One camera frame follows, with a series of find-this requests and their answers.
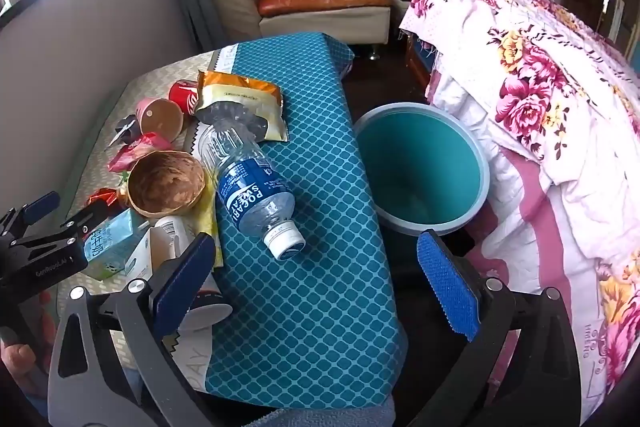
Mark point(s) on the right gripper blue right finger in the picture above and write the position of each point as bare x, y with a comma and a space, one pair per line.
454, 294

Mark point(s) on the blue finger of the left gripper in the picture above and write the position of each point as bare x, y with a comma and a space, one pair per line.
37, 208
97, 214

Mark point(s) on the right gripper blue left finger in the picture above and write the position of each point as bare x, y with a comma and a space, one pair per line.
175, 285

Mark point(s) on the white ALDI paper cup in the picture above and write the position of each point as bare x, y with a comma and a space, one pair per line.
208, 307

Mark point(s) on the light blue drink carton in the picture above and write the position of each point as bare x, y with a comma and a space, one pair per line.
110, 245

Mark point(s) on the pink paper cup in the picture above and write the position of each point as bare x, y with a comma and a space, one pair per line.
161, 116

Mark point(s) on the clear Pocari Sweat bottle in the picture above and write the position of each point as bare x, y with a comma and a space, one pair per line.
256, 197

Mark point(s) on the red cola can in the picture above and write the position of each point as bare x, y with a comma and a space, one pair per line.
184, 93

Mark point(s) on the teal plastic trash bin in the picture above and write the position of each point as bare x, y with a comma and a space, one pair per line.
426, 171

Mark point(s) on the person's left hand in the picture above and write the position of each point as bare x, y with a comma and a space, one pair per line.
31, 371

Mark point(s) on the pink red candy wrapper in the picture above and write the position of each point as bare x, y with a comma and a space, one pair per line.
129, 154

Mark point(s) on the brown paper bowl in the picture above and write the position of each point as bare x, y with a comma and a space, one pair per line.
165, 183

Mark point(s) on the yellow snack wrapper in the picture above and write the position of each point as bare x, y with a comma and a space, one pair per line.
203, 218

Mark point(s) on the patterned bed sheet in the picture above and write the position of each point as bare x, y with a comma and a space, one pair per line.
313, 322

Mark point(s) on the orange yellow snack bag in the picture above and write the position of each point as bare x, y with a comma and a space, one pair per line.
256, 104

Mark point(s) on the floral pink white quilt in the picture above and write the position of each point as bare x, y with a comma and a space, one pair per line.
556, 111

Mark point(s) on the cream orange sofa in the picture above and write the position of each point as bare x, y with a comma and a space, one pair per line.
351, 21

